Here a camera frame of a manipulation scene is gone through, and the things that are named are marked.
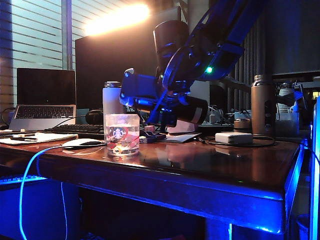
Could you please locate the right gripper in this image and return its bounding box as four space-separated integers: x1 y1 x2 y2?
147 46 203 127

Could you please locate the black thermos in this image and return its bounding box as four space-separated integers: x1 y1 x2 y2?
134 96 209 125

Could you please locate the printed clear glass cup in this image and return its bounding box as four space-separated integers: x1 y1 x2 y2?
103 113 141 158

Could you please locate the white thermos bottle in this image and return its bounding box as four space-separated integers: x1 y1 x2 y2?
102 81 125 126

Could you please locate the brown metal thermos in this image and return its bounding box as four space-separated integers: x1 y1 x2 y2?
250 74 277 137

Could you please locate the white power adapter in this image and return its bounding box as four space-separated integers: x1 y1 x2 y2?
214 132 254 146

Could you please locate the black monitor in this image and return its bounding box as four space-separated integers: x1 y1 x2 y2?
75 6 182 110

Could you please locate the small metal canister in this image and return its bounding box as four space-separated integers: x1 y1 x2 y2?
233 118 252 133

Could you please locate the white computer mouse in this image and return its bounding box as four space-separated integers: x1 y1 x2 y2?
61 138 107 150

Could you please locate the black keyboard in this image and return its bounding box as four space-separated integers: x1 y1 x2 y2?
41 124 106 140

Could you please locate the bright bar lamp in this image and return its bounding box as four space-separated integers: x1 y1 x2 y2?
83 3 151 36

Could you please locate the white notepad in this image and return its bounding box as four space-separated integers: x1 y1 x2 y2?
0 132 80 146

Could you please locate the silver laptop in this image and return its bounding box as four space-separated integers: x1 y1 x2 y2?
8 67 77 131

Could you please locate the translucent white container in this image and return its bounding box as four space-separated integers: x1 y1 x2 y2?
276 102 301 137

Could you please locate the dark pen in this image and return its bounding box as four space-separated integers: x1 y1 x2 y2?
9 136 38 142

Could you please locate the blue lanyard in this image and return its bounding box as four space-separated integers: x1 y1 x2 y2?
139 129 167 145

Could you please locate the black adapter cable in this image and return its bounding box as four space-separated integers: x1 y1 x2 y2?
199 134 277 148

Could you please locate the thin white cable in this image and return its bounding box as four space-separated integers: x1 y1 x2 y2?
60 181 69 240

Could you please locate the black coiled cable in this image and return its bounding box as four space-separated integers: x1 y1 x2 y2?
0 129 51 136

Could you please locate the pale mouse cable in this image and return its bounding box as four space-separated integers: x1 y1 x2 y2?
19 144 66 240

